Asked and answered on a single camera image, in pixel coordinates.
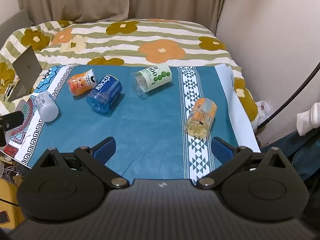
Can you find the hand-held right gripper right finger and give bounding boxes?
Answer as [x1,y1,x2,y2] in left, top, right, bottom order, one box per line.
[195,137,297,190]

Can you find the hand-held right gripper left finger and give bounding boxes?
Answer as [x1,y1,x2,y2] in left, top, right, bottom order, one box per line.
[31,137,130,189]

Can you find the clear cup with orange label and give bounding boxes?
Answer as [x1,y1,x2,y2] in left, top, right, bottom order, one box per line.
[184,97,218,138]

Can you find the blue plastic cup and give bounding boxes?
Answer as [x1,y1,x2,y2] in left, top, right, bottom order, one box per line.
[86,74,123,113]

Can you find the orange cartoon cup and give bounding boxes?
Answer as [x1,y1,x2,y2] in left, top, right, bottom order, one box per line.
[67,69,97,97]

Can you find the white cup with grey label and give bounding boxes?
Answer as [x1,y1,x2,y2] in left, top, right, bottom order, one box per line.
[34,91,59,122]

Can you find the clear cup with green label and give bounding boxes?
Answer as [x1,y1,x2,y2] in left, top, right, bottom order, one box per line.
[131,64,173,100]

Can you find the teal patterned cloth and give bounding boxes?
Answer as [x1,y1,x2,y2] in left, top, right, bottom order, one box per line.
[5,64,262,180]

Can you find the white plastic bag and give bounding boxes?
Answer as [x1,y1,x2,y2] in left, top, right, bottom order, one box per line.
[249,100,271,132]

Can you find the blue jeans leg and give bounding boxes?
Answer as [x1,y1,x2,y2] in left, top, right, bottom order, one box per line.
[261,127,320,184]

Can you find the white sock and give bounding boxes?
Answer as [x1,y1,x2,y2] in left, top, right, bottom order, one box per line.
[296,102,320,137]

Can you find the yellow box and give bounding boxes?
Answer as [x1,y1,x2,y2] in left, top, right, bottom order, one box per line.
[0,177,26,230]

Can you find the grey laptop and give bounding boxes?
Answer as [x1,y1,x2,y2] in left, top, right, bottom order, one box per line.
[7,45,43,103]

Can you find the floral striped blanket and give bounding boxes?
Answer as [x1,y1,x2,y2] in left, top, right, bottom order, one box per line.
[0,18,259,127]

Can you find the beige curtain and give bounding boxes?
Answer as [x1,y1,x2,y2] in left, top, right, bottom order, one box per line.
[15,0,225,32]

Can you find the grey headboard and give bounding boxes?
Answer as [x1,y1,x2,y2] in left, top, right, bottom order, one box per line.
[0,9,34,47]

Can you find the black cable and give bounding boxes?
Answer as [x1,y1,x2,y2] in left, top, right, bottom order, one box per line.
[257,61,320,130]

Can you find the tangle of thin wires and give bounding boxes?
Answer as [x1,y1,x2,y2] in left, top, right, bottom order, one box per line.
[0,152,25,188]

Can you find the black clamp mount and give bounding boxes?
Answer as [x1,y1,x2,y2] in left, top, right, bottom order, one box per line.
[0,111,25,147]

